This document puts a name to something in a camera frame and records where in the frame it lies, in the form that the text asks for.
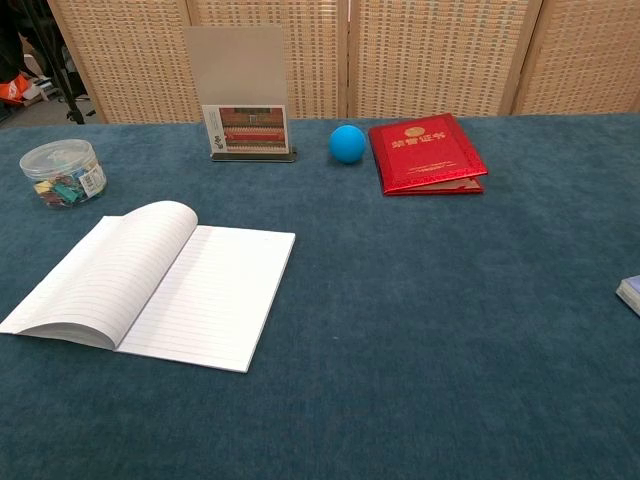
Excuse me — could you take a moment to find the white lined notebook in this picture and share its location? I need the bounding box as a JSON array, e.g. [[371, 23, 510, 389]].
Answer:
[[0, 200, 297, 374]]

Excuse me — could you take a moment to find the blue ball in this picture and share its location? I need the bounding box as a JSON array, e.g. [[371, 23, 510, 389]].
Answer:
[[328, 124, 368, 165]]

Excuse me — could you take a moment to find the small blue card box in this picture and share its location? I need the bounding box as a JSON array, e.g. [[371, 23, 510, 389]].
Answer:
[[615, 274, 640, 317]]

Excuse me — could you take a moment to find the red certificate folder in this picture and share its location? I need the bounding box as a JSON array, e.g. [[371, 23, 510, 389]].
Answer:
[[368, 112, 489, 197]]

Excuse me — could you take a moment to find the blue table cloth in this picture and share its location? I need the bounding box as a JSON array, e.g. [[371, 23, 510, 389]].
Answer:
[[0, 112, 640, 480]]

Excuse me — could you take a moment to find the black tripod stand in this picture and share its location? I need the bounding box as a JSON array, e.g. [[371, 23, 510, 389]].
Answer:
[[19, 0, 96, 126]]

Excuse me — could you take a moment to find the acrylic sign holder with card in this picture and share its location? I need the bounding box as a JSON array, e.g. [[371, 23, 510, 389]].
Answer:
[[182, 25, 300, 164]]

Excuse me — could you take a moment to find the orange and white bag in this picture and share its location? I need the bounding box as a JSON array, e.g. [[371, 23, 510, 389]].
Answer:
[[0, 71, 41, 105]]

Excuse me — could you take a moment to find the clear jar of binder clips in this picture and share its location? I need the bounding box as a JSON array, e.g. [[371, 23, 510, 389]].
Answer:
[[19, 138, 108, 210]]

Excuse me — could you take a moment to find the woven folding screen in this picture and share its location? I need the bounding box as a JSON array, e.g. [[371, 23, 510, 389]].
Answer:
[[46, 0, 640, 125]]

